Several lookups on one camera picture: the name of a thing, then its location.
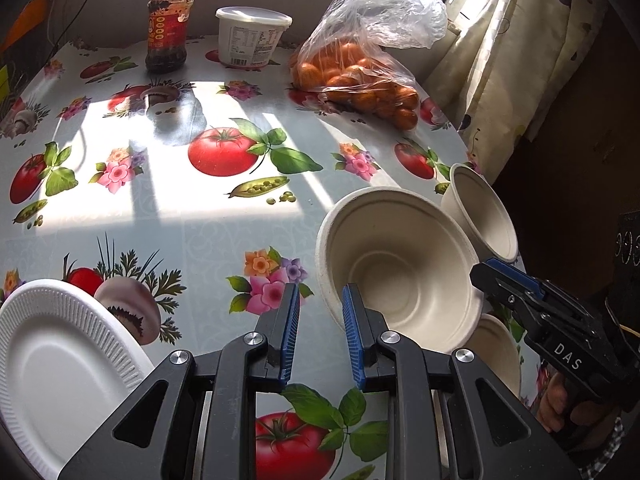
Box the plastic bag of oranges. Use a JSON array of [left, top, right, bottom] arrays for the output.
[[290, 0, 448, 132]]

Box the white ribbed foam plate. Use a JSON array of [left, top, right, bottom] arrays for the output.
[[0, 280, 156, 480]]

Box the cream dotted curtain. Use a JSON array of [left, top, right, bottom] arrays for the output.
[[425, 0, 608, 171]]

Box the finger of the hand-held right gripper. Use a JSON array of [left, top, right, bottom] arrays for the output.
[[470, 262, 556, 331], [487, 258, 546, 297]]

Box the vegetable print tablecloth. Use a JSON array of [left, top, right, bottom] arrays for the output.
[[0, 35, 541, 480]]

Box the red label sauce jar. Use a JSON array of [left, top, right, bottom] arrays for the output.
[[145, 0, 197, 73]]

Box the beige paper pulp bowl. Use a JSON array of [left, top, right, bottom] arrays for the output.
[[457, 312, 522, 406], [316, 187, 485, 353], [440, 162, 519, 264]]

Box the black power cable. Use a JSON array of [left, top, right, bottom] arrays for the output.
[[45, 0, 103, 51]]

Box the person's right hand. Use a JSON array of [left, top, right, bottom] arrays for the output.
[[537, 370, 618, 433]]

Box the white plastic tub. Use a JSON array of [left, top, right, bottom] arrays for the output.
[[215, 6, 293, 67]]

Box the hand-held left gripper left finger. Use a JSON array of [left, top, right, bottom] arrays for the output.
[[57, 282, 301, 480]]

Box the orange tray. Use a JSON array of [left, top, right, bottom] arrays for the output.
[[0, 0, 58, 56]]

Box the person's right forearm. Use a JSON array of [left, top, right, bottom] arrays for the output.
[[575, 415, 628, 480]]

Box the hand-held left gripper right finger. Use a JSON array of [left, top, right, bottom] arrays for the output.
[[341, 282, 583, 480]]

